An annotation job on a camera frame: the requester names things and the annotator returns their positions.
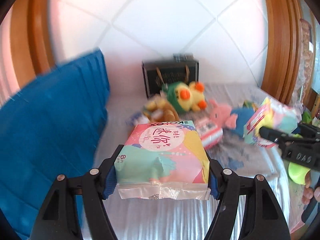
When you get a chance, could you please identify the black gift box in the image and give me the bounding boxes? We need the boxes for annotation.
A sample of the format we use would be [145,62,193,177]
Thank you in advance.
[142,57,200,98]

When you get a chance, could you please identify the pink tissue pack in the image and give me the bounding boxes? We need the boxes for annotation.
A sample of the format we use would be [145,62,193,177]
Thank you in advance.
[195,116,223,148]

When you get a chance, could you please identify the small blue white packet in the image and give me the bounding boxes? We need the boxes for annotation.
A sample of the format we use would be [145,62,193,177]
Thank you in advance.
[125,111,145,127]

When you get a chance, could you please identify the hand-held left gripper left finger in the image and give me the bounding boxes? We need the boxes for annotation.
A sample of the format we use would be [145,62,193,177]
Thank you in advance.
[30,144,125,240]

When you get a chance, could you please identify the patterned fabric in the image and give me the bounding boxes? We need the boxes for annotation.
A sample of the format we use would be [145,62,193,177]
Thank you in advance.
[299,19,315,90]

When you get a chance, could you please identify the brown teddy bear plush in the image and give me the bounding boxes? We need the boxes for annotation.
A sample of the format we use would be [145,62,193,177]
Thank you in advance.
[142,95,179,122]

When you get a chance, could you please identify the wooden door frame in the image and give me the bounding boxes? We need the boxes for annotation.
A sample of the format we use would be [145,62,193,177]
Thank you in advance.
[10,0,54,88]
[260,0,304,105]

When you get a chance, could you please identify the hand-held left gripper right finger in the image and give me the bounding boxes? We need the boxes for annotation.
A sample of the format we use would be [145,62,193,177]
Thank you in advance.
[204,154,292,240]

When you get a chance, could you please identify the green plastic object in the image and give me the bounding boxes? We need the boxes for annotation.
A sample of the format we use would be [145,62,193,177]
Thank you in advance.
[301,110,313,124]

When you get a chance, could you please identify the lime green plush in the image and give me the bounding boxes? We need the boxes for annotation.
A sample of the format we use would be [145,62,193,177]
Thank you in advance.
[287,161,310,185]

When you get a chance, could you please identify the pink pig plush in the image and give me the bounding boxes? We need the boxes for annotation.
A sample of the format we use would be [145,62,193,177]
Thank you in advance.
[207,99,238,130]

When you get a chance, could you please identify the blue plush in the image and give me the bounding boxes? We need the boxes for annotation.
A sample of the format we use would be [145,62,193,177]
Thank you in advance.
[230,106,257,135]

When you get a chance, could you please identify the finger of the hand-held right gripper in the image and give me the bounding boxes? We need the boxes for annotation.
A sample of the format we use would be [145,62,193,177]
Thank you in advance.
[259,126,300,144]
[297,123,320,137]

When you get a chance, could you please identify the person's right hand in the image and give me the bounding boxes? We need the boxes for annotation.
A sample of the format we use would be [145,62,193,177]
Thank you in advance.
[301,171,316,205]

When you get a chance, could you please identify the yellow duck plush green hood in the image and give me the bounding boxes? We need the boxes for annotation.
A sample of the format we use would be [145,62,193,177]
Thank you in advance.
[161,81,208,113]

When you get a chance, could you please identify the pastel pad pack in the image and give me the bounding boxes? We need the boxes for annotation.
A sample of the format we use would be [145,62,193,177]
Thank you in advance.
[244,97,303,148]
[114,120,212,200]

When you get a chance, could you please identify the blue plastic crate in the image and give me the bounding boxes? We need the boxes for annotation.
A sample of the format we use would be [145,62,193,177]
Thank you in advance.
[0,47,110,240]

